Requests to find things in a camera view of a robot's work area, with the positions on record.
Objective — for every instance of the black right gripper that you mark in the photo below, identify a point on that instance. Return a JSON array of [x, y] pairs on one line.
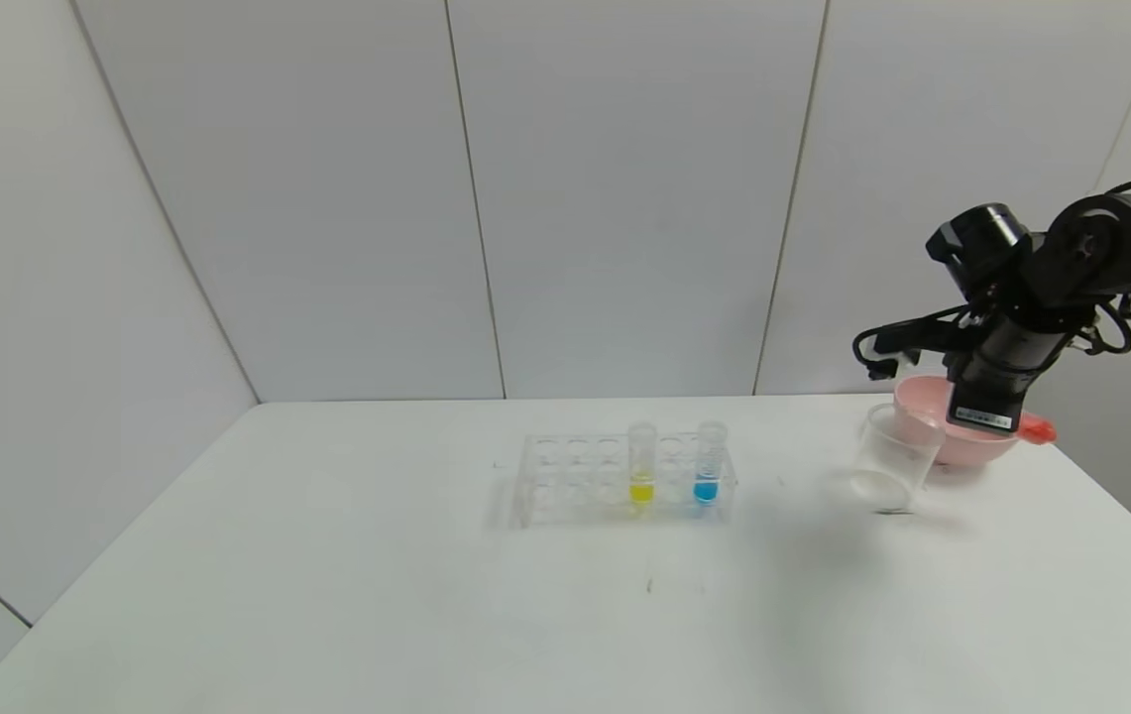
[[985, 410]]

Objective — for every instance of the test tube with red pigment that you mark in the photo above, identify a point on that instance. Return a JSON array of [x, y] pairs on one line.
[[1039, 430]]

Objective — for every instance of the test tube with yellow pigment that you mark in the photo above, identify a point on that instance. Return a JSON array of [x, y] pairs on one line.
[[641, 461]]

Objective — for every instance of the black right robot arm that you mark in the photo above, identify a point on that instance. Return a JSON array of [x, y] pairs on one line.
[[1100, 258]]

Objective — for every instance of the clear glass beaker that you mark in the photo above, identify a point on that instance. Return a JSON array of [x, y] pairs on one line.
[[887, 461]]

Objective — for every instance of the test tube with blue pigment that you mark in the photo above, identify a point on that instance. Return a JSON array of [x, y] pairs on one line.
[[710, 461]]

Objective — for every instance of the clear plastic test tube rack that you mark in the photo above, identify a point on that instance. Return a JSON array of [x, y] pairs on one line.
[[575, 476]]

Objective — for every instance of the pink bowl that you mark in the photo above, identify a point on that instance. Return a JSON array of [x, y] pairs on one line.
[[932, 412]]

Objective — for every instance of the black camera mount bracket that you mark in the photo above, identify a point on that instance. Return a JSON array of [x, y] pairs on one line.
[[927, 339]]

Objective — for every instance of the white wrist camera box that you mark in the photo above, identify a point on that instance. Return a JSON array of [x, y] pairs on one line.
[[882, 370]]

